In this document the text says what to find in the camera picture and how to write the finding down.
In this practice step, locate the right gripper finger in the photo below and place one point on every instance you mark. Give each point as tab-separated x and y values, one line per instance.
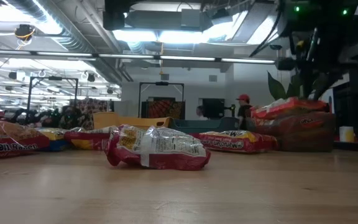
308	87
326	87

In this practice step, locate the orange Maruchan ramen pack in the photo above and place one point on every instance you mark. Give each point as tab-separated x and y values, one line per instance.
311	121
287	105

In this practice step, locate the red Maruchan ramen pack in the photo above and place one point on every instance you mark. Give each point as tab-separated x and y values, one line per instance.
166	146
238	143
8	140
85	138

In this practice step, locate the blue Maruchan ramen pack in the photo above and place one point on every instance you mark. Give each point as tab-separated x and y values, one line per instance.
54	137

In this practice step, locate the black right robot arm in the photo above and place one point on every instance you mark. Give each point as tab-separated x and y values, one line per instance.
337	18

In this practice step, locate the green snake plant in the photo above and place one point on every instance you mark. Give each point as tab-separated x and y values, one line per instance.
275	88

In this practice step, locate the translucent brown plastic bin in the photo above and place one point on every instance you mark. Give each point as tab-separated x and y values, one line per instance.
291	140

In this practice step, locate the person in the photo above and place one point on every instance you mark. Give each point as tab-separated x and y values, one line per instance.
201	112
245	112
70	118

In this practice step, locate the black background monitor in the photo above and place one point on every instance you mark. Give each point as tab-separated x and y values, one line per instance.
213	109

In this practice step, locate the grey-blue plastic bin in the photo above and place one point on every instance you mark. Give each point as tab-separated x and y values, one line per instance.
204	124

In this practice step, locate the long ceiling light bar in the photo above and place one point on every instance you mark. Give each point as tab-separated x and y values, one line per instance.
129	56

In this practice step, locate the yellow plastic bin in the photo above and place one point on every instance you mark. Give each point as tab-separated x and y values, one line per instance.
110	119

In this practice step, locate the dark patterned panel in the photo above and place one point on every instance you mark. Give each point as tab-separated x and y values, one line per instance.
95	107

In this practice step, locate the round black ceiling device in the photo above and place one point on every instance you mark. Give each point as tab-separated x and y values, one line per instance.
24	31

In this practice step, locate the black background rig frame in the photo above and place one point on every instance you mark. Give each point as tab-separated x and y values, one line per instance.
54	78
162	83

